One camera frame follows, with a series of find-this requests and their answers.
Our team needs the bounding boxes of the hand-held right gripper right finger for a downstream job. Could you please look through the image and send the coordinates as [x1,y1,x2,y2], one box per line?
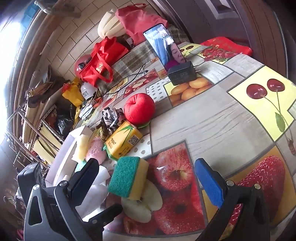
[195,158,270,241]

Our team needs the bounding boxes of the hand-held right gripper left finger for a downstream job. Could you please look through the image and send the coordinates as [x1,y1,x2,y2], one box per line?
[23,159,123,241]

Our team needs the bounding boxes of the white foam sponge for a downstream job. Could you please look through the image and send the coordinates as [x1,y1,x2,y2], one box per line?
[79,164,112,222]

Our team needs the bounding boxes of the yellow foam sponge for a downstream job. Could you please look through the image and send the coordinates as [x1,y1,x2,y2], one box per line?
[73,134,90,162]

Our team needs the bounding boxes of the white shallow tray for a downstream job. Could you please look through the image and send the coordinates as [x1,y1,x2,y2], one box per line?
[45,126,100,188]

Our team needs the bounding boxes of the green and yellow scouring sponge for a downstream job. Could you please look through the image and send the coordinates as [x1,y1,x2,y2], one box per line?
[108,156,149,201]

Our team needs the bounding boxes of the yellow tissue pack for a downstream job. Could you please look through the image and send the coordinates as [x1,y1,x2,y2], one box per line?
[104,120,143,161]

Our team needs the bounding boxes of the red plush apple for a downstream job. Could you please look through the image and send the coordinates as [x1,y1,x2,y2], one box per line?
[124,93,155,127]

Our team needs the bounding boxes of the teal sponge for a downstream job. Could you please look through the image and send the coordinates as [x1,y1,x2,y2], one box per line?
[74,161,87,172]

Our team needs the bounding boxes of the pink sponge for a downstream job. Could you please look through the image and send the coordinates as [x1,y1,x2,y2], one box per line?
[86,138,105,161]

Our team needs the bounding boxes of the yellow curtain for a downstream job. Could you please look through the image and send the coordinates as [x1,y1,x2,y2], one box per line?
[23,109,60,164]

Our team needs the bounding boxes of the black plastic bag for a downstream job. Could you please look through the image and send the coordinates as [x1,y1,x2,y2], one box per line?
[55,108,75,138]

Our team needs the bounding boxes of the metal rack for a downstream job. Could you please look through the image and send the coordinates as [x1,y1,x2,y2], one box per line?
[4,104,65,168]

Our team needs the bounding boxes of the fruit print tablecloth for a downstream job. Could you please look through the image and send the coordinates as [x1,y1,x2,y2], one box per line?
[87,42,296,241]

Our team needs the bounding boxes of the yellow plastic bag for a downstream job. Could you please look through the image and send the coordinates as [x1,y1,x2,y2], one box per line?
[61,77,84,107]

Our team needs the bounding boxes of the white helmet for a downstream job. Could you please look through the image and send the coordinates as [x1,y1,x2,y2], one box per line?
[80,82,98,100]

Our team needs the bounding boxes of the red helmet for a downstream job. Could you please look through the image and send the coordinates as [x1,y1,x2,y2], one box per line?
[74,54,93,77]

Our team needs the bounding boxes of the black phone stand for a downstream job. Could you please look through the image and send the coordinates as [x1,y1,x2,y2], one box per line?
[167,61,197,86]

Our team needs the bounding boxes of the red tote bag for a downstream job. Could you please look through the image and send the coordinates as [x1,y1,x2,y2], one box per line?
[79,37,129,88]

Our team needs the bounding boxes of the red printed cloth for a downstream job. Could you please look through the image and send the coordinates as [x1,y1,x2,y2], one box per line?
[200,36,253,56]

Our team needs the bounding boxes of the smartphone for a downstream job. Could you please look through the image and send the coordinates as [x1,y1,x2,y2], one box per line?
[142,23,187,71]

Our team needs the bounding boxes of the white foam padding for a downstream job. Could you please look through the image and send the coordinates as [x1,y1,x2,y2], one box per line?
[97,9,127,39]

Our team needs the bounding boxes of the pink red plastic bag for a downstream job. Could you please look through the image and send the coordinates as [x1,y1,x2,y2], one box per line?
[115,4,170,45]

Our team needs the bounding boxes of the brown wooden door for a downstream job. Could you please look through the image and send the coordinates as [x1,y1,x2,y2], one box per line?
[148,0,296,70]

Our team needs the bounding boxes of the black cable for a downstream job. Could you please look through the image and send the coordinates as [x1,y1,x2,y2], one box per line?
[101,64,149,96]

